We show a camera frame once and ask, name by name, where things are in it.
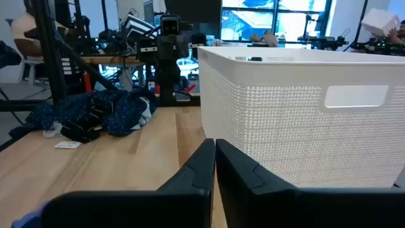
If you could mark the person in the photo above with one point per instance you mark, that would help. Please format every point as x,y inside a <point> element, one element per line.
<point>25,31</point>
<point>398,33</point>

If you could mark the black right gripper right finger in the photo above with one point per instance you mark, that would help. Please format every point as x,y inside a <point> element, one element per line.
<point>269,206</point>

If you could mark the white foam box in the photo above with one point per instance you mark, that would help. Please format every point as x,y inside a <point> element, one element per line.
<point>379,20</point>

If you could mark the dark computer monitor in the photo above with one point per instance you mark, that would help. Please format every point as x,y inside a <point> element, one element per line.
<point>196,14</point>

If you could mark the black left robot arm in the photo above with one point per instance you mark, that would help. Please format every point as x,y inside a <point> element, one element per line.
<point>167,79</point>

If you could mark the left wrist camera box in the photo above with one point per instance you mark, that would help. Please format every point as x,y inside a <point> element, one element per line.
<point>169,24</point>

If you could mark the white paper card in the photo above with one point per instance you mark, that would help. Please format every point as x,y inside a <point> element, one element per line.
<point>67,144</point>

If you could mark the white chair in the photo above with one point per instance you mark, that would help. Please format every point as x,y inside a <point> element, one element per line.
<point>30,68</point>

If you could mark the white perforated plastic basket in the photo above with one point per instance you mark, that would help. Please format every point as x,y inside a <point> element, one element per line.
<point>284,126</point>

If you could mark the wooden background desk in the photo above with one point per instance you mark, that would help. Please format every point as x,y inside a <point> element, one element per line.
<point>107,60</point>

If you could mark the grey white sock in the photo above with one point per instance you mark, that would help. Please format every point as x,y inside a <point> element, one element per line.
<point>52,131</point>

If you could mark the black background robot arm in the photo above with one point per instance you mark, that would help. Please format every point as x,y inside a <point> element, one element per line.
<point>322,42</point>

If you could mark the black striped sock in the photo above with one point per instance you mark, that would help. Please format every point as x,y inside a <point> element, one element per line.
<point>79,130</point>

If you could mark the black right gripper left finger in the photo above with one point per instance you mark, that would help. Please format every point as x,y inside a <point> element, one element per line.
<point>177,206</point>

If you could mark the navy dotted garment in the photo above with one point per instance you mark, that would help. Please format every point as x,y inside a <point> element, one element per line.
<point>123,117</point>

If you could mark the blue knit sock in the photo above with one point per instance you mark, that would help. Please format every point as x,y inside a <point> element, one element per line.
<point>28,220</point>

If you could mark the black aluminium frame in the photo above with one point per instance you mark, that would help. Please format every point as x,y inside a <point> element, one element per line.
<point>50,57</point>

